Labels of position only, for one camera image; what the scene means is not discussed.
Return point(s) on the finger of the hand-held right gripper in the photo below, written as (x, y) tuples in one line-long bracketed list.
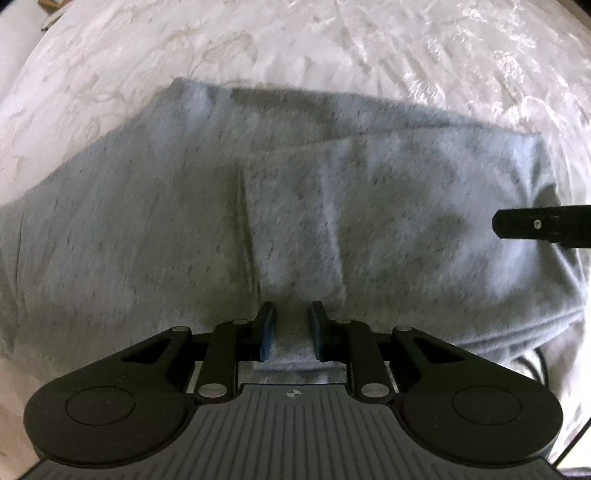
[(535, 225)]

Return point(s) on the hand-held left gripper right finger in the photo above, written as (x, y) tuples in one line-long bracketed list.
[(318, 332)]

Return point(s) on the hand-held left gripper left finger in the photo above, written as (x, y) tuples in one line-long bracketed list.
[(267, 332)]

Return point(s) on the grey pants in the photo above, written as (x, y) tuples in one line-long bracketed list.
[(277, 221)]

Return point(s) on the bed with white bedspread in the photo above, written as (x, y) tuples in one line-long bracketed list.
[(369, 50)]

